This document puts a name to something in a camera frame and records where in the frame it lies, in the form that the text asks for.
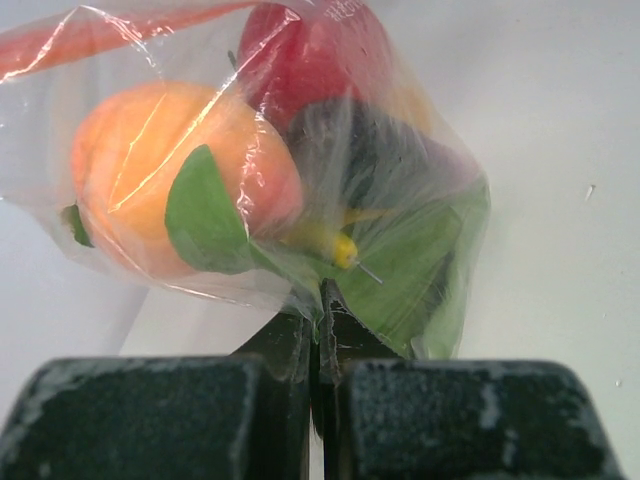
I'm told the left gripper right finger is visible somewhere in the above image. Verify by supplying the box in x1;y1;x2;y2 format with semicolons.
319;279;623;479

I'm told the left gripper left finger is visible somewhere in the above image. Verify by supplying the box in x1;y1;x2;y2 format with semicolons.
1;314;311;479

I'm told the green fake lettuce leaf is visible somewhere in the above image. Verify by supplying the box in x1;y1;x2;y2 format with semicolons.
164;147;490;359

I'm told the yellow fake chili pepper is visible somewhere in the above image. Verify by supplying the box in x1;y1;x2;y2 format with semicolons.
282;208;389;285

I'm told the purple fake eggplant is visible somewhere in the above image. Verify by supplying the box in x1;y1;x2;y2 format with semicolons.
285;97;480;220

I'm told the clear zip top bag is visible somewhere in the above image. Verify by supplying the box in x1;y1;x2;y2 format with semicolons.
1;1;490;359

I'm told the orange fake peach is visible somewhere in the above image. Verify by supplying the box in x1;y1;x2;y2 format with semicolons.
70;81;304;279

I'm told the red fake apple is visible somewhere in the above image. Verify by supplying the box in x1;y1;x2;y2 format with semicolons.
237;1;394;131

